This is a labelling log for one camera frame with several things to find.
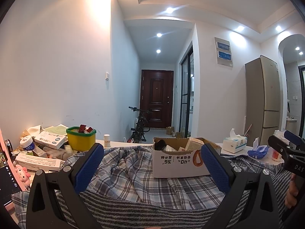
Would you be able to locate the pink framed tablet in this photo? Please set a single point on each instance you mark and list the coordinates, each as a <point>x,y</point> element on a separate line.
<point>10,182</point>

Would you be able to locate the red snack packet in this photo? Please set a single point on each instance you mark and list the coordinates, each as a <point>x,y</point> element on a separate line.
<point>276,158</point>

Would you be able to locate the white medicine box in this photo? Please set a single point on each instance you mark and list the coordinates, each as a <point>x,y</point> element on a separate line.
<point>51,140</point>

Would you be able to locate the blue plaid shirt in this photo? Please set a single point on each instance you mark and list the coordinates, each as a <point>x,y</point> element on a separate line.
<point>125,173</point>

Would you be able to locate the grey striped cloth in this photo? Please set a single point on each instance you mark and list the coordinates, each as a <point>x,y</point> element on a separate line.
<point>113,213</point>

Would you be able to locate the black plush toy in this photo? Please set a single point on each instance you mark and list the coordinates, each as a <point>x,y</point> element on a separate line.
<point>160,145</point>

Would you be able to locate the white plastic jar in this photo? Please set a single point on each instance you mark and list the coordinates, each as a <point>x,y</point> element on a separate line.
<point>27,143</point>

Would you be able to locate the beige wooden box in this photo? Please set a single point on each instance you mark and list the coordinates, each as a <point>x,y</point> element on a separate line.
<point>194,144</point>

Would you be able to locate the stack of papers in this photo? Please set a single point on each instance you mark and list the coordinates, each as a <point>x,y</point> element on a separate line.
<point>59,129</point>

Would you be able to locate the blue wet wipes pack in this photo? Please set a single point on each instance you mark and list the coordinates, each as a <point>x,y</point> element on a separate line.
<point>258,151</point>

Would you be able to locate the white tissue pack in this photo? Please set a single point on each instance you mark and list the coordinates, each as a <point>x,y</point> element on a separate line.
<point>234,143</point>

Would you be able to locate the black glass sliding door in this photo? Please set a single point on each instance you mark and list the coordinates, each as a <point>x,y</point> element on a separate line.
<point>186,89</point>

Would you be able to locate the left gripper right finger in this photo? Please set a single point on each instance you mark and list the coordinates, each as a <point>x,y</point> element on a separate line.
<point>218,167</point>

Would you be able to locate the floor cardboard boxes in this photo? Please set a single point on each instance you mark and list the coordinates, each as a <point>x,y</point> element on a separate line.
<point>171,131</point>

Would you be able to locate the long white box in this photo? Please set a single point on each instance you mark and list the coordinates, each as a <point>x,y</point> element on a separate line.
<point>38,163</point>

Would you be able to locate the yellow green container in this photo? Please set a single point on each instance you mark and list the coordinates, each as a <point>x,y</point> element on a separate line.
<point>81,138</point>

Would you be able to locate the pink plush figure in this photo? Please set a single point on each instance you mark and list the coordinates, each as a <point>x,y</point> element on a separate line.
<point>23,175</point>

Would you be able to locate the black bicycle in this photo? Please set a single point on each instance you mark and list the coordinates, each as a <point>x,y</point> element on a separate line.
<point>141,127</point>

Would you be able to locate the person right hand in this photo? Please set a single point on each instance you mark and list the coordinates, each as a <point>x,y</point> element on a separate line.
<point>291,193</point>

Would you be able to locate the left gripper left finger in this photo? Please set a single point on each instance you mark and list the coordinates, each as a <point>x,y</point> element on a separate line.
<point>86,166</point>

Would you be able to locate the wall electrical panel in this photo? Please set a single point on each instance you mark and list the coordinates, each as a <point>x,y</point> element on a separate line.
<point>223,51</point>

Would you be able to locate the dark brown door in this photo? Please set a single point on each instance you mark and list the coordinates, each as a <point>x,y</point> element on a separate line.
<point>156,97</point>

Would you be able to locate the white pill bottle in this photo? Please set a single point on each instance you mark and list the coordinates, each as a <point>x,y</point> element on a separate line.
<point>107,141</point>

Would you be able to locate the beige refrigerator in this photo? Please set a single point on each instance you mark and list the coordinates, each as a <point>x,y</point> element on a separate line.
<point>263,99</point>

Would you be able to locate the open cardboard box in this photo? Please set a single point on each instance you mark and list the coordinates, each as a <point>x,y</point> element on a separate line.
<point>176,162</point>

